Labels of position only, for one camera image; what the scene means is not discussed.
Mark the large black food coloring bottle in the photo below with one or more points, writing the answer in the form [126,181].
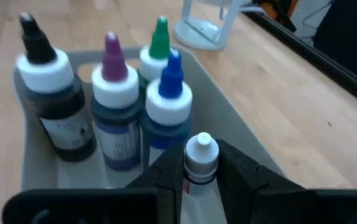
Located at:
[59,109]

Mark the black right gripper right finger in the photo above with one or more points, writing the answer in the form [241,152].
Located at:
[274,208]

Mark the large purple food coloring bottle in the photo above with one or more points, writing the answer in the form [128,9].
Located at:
[116,130]

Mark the small red food coloring bottle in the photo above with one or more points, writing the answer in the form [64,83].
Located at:
[200,155]

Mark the grey plastic bin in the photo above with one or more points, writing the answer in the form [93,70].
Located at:
[221,118]

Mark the large green food coloring bottle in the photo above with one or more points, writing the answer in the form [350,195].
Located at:
[159,40]

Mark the large blue food coloring bottle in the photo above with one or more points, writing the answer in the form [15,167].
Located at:
[169,102]

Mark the black metal table frame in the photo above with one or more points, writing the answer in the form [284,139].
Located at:
[321,62]

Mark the silver spotlight lamp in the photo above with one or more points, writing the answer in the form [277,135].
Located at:
[197,37]

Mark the black perforated computer case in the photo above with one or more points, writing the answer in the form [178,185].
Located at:
[346,37]

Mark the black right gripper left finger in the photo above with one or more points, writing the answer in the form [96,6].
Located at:
[103,208]

